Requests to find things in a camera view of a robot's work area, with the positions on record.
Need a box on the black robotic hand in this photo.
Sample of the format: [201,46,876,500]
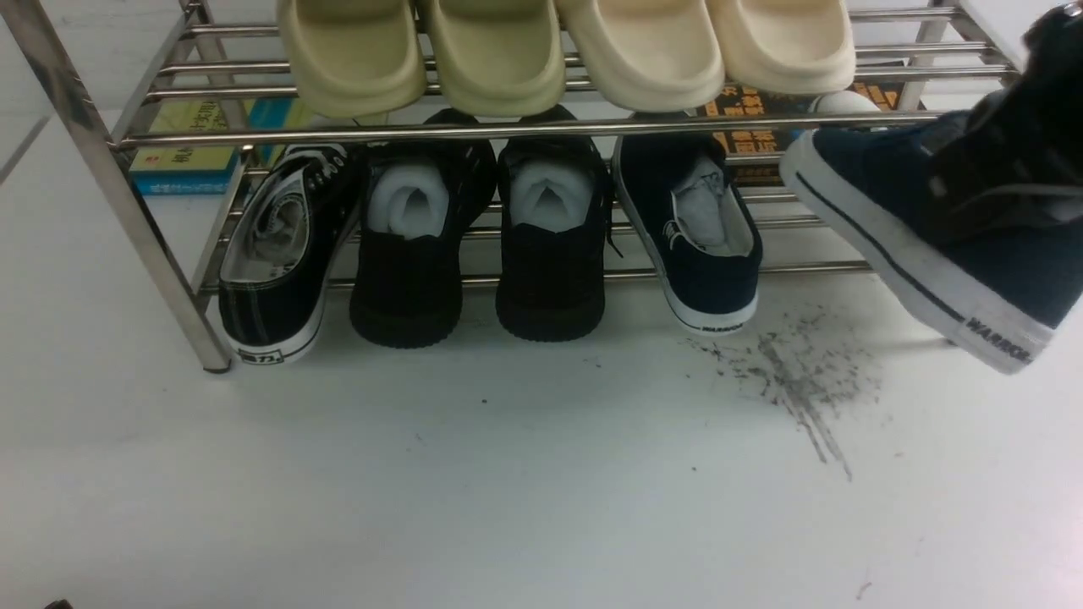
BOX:
[921,3,1082,245]

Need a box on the cream slipper right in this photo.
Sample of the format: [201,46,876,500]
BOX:
[706,1,856,96]

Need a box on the black orange book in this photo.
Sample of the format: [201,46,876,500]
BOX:
[690,77,905,187]

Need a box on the cream slipper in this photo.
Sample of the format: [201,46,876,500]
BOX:
[554,1,726,114]
[706,1,856,96]

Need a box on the cream slipper left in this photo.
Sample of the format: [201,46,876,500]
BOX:
[554,1,726,114]

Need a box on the olive green slipper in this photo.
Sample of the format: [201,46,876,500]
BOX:
[276,1,428,118]
[417,1,566,117]

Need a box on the olive green slipper right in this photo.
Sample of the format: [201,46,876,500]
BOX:
[417,1,566,117]

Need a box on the navy slip-on shoe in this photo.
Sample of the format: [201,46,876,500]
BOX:
[611,134,764,337]
[780,111,1080,374]

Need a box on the stainless steel shoe rack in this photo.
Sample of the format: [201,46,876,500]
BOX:
[0,0,1083,374]

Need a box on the black canvas sneaker end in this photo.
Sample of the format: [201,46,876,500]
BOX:
[808,90,880,115]
[217,143,368,366]

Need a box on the black knit shoe left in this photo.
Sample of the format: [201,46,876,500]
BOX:
[349,138,498,349]

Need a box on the black knit shoe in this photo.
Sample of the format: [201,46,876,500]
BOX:
[349,138,498,349]
[495,135,613,344]

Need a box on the black canvas sneaker left end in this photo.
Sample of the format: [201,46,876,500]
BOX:
[217,143,368,366]

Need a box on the black canvas sneaker right end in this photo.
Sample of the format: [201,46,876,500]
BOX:
[808,90,880,115]

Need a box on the olive green slipper left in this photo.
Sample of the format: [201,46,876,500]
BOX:
[276,1,428,118]

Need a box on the black knit shoe right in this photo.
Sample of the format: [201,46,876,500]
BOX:
[495,135,613,344]

